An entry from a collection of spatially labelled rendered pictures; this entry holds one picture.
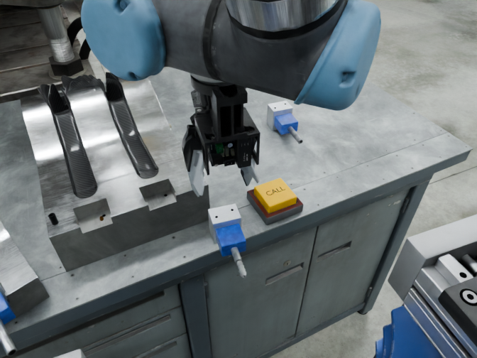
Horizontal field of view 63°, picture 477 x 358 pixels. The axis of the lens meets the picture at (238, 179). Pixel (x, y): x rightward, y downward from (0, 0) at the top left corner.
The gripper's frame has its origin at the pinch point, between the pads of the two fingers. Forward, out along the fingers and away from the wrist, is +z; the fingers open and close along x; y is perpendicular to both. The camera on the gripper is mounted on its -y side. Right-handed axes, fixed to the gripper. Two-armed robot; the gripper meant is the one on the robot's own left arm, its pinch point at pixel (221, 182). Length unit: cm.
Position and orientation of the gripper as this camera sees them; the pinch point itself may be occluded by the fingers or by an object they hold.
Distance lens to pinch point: 61.2
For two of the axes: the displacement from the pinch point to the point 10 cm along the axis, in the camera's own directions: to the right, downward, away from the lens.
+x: 9.6, -2.0, 2.1
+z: 0.1, 7.3, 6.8
